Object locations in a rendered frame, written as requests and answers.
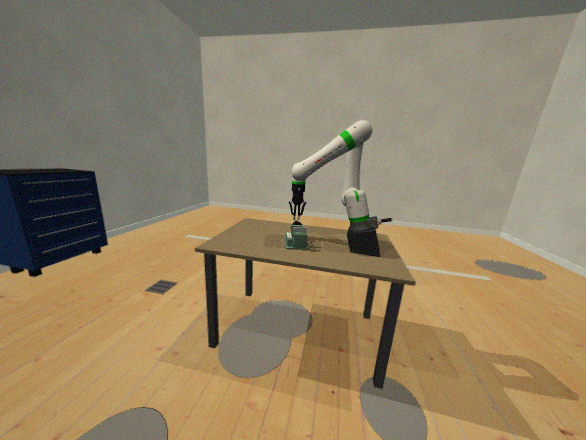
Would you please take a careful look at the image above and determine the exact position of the green bench vise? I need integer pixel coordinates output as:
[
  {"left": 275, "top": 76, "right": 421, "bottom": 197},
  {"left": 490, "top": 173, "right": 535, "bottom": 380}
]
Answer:
[{"left": 284, "top": 220, "right": 310, "bottom": 249}]

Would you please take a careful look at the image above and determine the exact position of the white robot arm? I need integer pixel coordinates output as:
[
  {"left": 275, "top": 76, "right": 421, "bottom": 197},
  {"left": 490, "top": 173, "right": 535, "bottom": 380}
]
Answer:
[{"left": 291, "top": 120, "right": 392, "bottom": 232}]

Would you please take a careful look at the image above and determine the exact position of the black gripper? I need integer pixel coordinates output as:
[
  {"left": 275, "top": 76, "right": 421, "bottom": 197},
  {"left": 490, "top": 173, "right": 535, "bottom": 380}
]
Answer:
[{"left": 289, "top": 192, "right": 306, "bottom": 222}]

